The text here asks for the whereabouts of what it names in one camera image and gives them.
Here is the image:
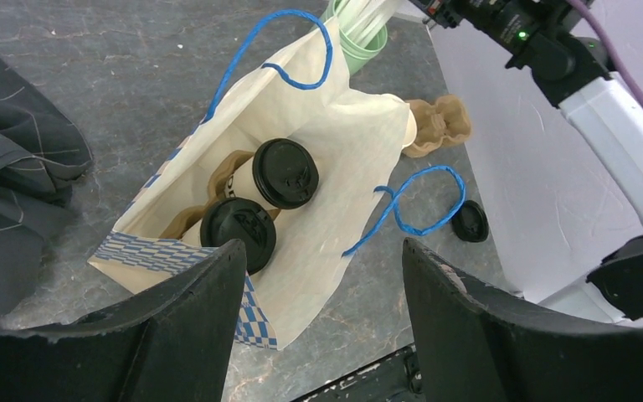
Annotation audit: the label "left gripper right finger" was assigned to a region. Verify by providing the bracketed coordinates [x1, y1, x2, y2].
[402, 238, 643, 401]

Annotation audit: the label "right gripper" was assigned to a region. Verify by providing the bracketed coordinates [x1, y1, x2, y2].
[411, 0, 550, 53]

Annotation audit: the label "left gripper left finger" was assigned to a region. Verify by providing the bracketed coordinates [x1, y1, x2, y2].
[0, 240, 246, 401]

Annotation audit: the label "black plastic cup lid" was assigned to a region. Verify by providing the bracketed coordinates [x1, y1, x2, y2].
[253, 138, 320, 209]

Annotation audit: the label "brown paper bag blue handles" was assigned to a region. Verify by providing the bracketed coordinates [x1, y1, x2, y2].
[87, 8, 468, 352]

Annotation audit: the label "stack of paper cups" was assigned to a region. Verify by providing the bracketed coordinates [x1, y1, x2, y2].
[402, 110, 418, 149]

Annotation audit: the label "white paper coffee cup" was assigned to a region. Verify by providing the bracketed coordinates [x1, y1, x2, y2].
[224, 158, 276, 210]

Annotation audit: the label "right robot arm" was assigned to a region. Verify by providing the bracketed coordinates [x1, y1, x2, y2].
[415, 1, 643, 326]

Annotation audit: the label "brown cardboard cup carrier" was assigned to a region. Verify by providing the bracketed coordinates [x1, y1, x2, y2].
[402, 95, 472, 158]

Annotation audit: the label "remaining black lid stack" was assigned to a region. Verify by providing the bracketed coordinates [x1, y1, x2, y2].
[450, 200, 490, 243]

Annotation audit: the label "white wrapped straws bundle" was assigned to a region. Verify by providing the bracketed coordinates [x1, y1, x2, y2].
[340, 0, 404, 34]

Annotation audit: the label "green straw holder cup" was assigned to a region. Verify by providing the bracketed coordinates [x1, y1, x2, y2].
[321, 1, 388, 75]

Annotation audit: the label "dark grey cloth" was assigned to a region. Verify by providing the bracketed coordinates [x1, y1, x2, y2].
[0, 58, 92, 317]

